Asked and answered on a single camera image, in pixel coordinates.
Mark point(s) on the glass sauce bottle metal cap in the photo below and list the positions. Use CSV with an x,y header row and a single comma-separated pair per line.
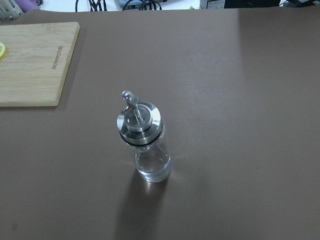
x,y
142,129

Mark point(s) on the black monitor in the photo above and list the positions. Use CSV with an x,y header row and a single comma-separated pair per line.
x,y
234,4

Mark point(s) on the lemon slice toy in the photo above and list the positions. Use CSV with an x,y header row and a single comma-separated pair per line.
x,y
3,50

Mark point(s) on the aluminium frame post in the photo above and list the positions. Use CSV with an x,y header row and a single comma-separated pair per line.
x,y
9,10

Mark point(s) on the bamboo cutting board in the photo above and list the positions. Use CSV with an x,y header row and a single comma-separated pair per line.
x,y
34,67

